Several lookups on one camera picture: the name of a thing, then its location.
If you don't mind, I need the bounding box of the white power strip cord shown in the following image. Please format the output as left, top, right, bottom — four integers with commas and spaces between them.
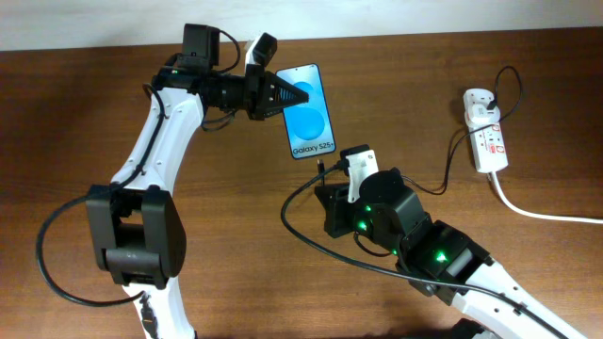
487, 171, 603, 225

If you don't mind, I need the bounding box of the blue Galaxy smartphone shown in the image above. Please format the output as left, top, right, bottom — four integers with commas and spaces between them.
276, 64, 336, 160

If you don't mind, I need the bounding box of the black USB charging cable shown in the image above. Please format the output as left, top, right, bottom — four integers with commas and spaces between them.
316, 65, 524, 196

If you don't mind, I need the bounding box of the white power strip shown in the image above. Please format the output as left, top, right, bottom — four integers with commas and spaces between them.
463, 89, 508, 173

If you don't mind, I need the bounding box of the white USB charger adapter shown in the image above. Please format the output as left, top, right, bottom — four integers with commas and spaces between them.
465, 105, 500, 131

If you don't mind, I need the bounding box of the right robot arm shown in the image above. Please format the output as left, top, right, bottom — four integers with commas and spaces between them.
315, 169, 581, 338

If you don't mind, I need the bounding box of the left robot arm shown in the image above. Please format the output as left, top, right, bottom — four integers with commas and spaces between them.
86, 24, 309, 338

